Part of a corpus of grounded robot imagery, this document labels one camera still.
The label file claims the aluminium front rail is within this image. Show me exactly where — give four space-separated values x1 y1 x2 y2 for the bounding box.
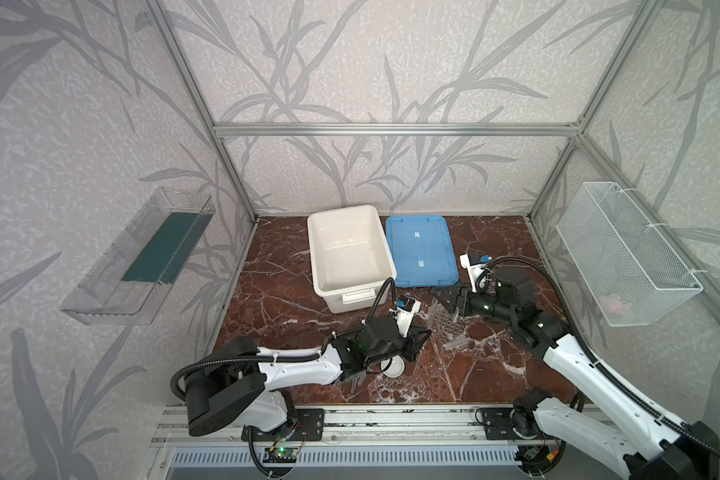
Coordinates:
149 403 655 448

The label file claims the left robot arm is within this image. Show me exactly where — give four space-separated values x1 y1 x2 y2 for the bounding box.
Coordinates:
169 278 432 437

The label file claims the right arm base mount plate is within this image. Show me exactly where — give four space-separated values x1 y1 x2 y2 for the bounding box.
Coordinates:
475 407 541 440

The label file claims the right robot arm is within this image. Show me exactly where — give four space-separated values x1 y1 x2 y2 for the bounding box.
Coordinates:
435 253 720 479

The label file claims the blue plastic bin lid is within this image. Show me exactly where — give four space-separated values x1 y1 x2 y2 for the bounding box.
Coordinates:
385 215 459 288

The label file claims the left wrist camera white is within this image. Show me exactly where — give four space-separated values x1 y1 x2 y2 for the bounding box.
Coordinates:
394 296 421 338

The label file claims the clear acrylic wall shelf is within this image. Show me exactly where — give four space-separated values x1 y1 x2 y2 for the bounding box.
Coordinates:
60 187 216 326

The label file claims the white plastic storage bin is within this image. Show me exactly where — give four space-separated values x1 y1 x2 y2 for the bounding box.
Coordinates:
307 205 397 314

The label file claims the white wire mesh basket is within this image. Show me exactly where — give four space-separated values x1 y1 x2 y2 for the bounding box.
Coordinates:
556 182 704 328

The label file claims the green circuit board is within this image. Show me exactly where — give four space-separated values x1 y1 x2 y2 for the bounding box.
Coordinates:
262 446 301 464

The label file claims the clear acrylic test tube rack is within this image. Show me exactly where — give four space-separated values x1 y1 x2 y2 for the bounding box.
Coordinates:
425 301 471 351

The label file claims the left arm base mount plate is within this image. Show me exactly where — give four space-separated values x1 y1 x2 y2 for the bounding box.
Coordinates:
241 408 326 443

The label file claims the pink item in basket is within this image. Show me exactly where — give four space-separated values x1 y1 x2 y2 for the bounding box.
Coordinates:
598 294 631 316

